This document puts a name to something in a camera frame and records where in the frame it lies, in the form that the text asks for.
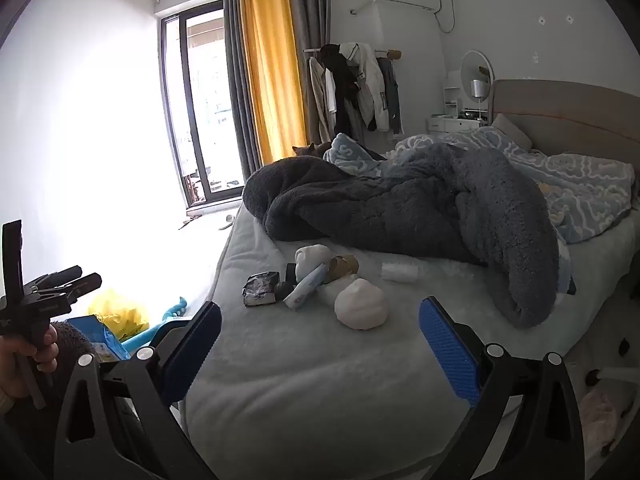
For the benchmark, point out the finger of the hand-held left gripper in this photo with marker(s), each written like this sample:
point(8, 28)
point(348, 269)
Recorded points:
point(62, 276)
point(80, 286)

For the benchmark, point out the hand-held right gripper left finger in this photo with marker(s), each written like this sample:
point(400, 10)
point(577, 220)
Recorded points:
point(200, 350)

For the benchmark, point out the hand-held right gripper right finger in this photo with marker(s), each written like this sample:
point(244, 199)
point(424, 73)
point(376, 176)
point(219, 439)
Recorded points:
point(450, 355)

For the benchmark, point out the yellow plastic bag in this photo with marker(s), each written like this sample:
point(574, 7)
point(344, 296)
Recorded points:
point(120, 312)

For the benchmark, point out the silver snack wrapper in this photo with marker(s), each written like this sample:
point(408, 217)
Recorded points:
point(260, 289)

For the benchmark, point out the white plastic roll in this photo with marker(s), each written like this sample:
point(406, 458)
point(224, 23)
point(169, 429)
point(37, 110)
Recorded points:
point(400, 271)

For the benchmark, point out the black round object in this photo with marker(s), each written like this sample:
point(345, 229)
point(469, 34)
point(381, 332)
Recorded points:
point(285, 290)

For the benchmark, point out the small black rectangular object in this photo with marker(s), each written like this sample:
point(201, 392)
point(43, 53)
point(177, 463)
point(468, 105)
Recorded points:
point(291, 272)

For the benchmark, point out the white blue tube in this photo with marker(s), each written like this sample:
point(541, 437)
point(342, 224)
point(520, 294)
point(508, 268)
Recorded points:
point(306, 290)

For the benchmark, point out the white sock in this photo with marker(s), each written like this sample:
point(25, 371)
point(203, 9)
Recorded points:
point(310, 257)

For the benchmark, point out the person's left hand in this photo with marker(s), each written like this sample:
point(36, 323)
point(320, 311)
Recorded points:
point(17, 365)

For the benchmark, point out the blue cardboard box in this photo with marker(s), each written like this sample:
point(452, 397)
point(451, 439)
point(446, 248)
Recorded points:
point(97, 335)

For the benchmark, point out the dark grey fuzzy cloth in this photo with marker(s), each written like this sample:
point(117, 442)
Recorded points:
point(72, 340)

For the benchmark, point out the bed with light grey sheet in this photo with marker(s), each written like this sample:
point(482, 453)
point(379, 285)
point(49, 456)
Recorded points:
point(300, 385)

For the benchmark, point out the white slipper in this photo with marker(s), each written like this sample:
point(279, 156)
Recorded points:
point(228, 221)

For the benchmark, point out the dark grey fleece blanket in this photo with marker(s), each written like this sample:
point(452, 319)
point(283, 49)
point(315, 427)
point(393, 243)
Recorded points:
point(400, 210)

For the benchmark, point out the pink cloth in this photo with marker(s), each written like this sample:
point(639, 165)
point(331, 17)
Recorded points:
point(600, 420)

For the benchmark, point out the black framed window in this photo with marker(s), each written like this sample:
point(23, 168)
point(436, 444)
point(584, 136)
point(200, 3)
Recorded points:
point(172, 110)

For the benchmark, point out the light blue patterned quilt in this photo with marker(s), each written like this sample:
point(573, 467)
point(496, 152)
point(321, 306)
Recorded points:
point(575, 185)

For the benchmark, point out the grey cat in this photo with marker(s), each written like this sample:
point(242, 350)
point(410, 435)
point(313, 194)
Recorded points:
point(305, 151)

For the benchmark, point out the white dresser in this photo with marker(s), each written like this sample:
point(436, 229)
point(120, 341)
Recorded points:
point(455, 124)

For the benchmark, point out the grey pillow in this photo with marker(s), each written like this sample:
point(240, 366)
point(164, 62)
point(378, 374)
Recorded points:
point(510, 130)

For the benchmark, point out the grey curtain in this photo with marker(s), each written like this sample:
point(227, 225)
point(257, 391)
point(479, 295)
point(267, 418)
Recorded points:
point(237, 85)

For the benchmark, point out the white shelf organiser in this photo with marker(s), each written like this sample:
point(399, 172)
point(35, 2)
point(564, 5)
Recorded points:
point(451, 95)

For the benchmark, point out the beige upholstered headboard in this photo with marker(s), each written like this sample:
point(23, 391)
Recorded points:
point(575, 120)

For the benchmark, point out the grey hanging trousers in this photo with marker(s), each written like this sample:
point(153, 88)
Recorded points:
point(392, 95)

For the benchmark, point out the silver cylinder lamp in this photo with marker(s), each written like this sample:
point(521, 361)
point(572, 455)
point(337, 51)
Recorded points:
point(477, 89)

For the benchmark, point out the white jacket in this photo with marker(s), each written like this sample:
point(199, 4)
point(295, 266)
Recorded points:
point(372, 90)

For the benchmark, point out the beige coat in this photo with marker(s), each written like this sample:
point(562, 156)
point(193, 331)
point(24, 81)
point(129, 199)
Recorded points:
point(317, 100)

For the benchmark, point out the yellow curtain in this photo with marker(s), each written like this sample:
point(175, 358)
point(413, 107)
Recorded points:
point(272, 70)

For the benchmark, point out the black garment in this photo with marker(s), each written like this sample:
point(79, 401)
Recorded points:
point(345, 85)

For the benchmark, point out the round white vanity mirror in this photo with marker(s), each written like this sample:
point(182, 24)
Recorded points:
point(475, 65)

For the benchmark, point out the clothes rack bar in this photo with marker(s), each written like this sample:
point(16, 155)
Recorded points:
point(312, 50)

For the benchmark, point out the clothes rack with garments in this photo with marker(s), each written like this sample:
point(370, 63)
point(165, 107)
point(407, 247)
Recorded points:
point(312, 20)

